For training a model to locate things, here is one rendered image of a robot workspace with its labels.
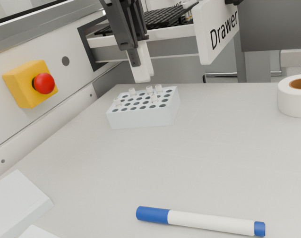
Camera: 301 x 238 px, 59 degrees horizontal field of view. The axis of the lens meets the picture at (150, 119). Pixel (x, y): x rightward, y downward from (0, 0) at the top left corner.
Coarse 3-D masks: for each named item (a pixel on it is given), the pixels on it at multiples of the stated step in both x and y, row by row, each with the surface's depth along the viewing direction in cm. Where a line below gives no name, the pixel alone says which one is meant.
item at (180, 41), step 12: (192, 24) 52; (96, 36) 74; (108, 36) 63; (156, 36) 56; (168, 36) 55; (180, 36) 53; (192, 36) 52; (96, 48) 66; (108, 48) 64; (156, 48) 57; (168, 48) 56; (180, 48) 55; (192, 48) 53; (96, 60) 68; (108, 60) 67; (120, 60) 65
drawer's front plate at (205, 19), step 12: (204, 0) 51; (216, 0) 53; (192, 12) 48; (204, 12) 48; (216, 12) 53; (228, 12) 59; (204, 24) 48; (216, 24) 54; (204, 36) 49; (228, 36) 60; (204, 48) 50; (216, 48) 54; (204, 60) 52
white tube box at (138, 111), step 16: (128, 96) 55; (144, 96) 53; (160, 96) 52; (176, 96) 52; (112, 112) 50; (128, 112) 49; (144, 112) 48; (160, 112) 47; (176, 112) 51; (112, 128) 52
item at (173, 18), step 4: (196, 4) 68; (188, 8) 64; (180, 12) 63; (184, 12) 63; (172, 16) 61; (176, 16) 60; (180, 16) 61; (168, 20) 58; (172, 20) 58; (164, 24) 58
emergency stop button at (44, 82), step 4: (36, 76) 48; (40, 76) 48; (44, 76) 49; (48, 76) 49; (36, 80) 48; (40, 80) 48; (44, 80) 49; (48, 80) 49; (52, 80) 50; (36, 84) 48; (40, 84) 48; (44, 84) 49; (48, 84) 49; (52, 84) 50; (36, 88) 48; (40, 88) 48; (44, 88) 49; (48, 88) 49; (52, 88) 50; (40, 92) 49; (44, 92) 49; (48, 92) 50
